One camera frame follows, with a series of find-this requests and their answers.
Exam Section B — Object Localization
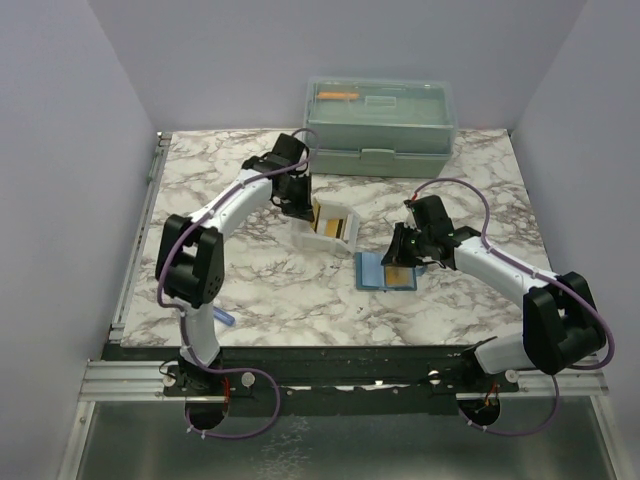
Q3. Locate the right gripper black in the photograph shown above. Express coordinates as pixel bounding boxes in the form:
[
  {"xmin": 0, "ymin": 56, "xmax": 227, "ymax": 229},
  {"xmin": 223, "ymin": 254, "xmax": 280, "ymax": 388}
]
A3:
[{"xmin": 381, "ymin": 222, "xmax": 432, "ymax": 268}]

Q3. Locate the gold credit card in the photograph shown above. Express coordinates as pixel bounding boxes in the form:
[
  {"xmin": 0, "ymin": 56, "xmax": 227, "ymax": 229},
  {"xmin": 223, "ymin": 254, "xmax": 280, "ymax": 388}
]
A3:
[
  {"xmin": 311, "ymin": 199, "xmax": 322, "ymax": 233},
  {"xmin": 384, "ymin": 266, "xmax": 415, "ymax": 289}
]

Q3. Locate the blue leather card holder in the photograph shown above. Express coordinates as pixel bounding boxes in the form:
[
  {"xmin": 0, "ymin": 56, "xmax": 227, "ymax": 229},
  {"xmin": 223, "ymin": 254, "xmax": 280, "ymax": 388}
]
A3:
[{"xmin": 354, "ymin": 252, "xmax": 426, "ymax": 291}]

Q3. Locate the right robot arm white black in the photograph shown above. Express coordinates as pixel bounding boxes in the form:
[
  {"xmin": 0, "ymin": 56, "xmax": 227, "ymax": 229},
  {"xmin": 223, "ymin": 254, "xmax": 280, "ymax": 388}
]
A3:
[{"xmin": 381, "ymin": 195, "xmax": 607, "ymax": 392}]

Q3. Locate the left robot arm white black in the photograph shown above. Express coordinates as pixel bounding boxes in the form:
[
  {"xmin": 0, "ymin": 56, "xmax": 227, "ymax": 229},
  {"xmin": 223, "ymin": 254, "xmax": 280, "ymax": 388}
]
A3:
[{"xmin": 155, "ymin": 128, "xmax": 317, "ymax": 395}]

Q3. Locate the gold card in tray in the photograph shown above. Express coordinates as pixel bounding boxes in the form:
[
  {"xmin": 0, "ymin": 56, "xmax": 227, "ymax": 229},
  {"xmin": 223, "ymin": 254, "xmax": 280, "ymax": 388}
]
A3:
[{"xmin": 324, "ymin": 218, "xmax": 346, "ymax": 239}]

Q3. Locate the white plastic card tray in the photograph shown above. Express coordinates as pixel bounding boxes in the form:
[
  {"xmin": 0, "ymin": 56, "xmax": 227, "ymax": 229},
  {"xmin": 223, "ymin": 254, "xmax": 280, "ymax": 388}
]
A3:
[{"xmin": 290, "ymin": 197, "xmax": 361, "ymax": 255}]

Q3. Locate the green plastic toolbox clear lid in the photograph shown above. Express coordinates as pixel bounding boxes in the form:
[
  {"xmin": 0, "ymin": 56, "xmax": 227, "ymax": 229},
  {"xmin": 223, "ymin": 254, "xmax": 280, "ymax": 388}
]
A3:
[{"xmin": 304, "ymin": 77, "xmax": 458, "ymax": 179}]

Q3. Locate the orange tool inside toolbox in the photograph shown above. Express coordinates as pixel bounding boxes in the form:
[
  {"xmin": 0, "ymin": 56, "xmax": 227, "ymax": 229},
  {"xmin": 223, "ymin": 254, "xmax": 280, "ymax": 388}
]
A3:
[{"xmin": 316, "ymin": 91, "xmax": 360, "ymax": 101}]

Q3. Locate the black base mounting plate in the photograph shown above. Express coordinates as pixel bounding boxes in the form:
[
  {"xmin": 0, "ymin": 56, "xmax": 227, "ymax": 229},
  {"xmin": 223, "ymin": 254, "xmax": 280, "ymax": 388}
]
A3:
[{"xmin": 163, "ymin": 346, "xmax": 518, "ymax": 417}]

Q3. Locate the blue red handled screwdriver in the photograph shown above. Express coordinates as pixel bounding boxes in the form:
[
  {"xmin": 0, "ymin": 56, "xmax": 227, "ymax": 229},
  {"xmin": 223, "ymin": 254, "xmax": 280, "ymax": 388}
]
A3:
[{"xmin": 213, "ymin": 307, "xmax": 236, "ymax": 327}]

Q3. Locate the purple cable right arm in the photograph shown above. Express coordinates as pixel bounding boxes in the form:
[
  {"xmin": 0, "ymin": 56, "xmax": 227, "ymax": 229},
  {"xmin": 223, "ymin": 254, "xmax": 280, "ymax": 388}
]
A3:
[{"xmin": 403, "ymin": 178, "xmax": 615, "ymax": 435}]

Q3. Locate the aluminium rail frame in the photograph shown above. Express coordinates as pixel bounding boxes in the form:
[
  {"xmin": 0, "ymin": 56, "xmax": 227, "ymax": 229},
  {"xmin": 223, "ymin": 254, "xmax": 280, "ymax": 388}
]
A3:
[{"xmin": 62, "ymin": 130, "xmax": 621, "ymax": 479}]

